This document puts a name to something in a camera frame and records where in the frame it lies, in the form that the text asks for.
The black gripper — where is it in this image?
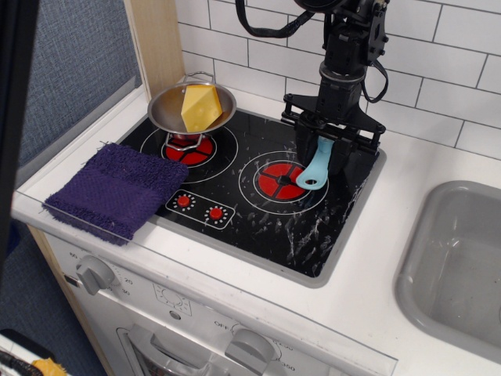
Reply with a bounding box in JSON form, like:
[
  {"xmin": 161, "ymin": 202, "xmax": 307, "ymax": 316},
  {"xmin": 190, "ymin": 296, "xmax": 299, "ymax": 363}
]
[{"xmin": 282, "ymin": 77, "xmax": 385, "ymax": 175}]

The light blue brush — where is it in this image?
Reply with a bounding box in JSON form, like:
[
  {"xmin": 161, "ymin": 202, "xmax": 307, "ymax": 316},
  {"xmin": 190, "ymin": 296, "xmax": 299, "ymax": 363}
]
[{"xmin": 296, "ymin": 136, "xmax": 333, "ymax": 190}]

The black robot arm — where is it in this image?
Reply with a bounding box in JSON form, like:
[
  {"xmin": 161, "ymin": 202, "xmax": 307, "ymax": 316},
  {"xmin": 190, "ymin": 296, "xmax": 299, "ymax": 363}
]
[{"xmin": 283, "ymin": 1, "xmax": 388, "ymax": 176}]

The black toy stove top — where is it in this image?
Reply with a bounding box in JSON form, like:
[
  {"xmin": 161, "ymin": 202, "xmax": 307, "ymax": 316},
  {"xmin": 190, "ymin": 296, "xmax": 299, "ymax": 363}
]
[{"xmin": 121, "ymin": 111, "xmax": 386, "ymax": 287}]

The yellow cheese wedge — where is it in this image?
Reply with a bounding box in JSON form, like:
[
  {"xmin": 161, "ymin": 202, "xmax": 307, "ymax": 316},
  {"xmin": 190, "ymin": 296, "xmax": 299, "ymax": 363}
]
[{"xmin": 181, "ymin": 85, "xmax": 222, "ymax": 133}]

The silver metal pot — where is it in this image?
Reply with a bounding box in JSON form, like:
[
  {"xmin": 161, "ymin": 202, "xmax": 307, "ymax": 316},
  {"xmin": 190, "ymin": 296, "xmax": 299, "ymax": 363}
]
[{"xmin": 148, "ymin": 71, "xmax": 236, "ymax": 151}]

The grey sink basin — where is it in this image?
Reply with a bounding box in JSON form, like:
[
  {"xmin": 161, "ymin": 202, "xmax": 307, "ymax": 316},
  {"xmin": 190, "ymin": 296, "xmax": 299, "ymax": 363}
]
[{"xmin": 395, "ymin": 181, "xmax": 500, "ymax": 363}]

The grey right oven knob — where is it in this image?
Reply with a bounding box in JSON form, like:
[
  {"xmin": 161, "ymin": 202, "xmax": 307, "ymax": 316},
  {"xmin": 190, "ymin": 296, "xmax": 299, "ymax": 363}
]
[{"xmin": 225, "ymin": 329, "xmax": 276, "ymax": 375}]

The grey oven knob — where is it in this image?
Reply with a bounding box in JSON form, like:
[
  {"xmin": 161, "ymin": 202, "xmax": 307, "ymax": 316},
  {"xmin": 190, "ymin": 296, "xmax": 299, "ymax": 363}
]
[
  {"xmin": 76, "ymin": 255, "xmax": 115, "ymax": 295},
  {"xmin": 225, "ymin": 329, "xmax": 276, "ymax": 375}
]

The purple towel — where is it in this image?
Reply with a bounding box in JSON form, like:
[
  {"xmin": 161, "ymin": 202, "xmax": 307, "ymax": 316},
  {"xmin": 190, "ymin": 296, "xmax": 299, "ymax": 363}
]
[{"xmin": 44, "ymin": 143, "xmax": 189, "ymax": 246}]

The white toy oven front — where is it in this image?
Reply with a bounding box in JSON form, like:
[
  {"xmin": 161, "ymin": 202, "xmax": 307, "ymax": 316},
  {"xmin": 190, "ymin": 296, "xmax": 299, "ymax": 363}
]
[{"xmin": 47, "ymin": 236, "xmax": 397, "ymax": 375}]

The grey left oven knob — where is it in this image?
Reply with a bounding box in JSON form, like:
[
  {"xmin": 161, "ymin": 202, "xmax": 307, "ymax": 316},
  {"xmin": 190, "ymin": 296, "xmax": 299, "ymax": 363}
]
[{"xmin": 76, "ymin": 255, "xmax": 115, "ymax": 295}]

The yellow object bottom left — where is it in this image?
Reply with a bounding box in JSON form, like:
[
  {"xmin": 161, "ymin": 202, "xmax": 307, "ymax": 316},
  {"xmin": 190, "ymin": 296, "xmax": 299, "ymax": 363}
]
[{"xmin": 31, "ymin": 358, "xmax": 68, "ymax": 376}]

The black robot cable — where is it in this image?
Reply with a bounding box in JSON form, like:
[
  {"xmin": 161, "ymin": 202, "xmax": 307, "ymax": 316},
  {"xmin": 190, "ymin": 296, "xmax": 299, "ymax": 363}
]
[{"xmin": 234, "ymin": 0, "xmax": 389, "ymax": 105}]

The wooden side post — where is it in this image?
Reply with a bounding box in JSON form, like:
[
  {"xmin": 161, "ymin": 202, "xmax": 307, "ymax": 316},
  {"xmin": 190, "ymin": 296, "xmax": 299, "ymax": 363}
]
[{"xmin": 124, "ymin": 0, "xmax": 185, "ymax": 100}]

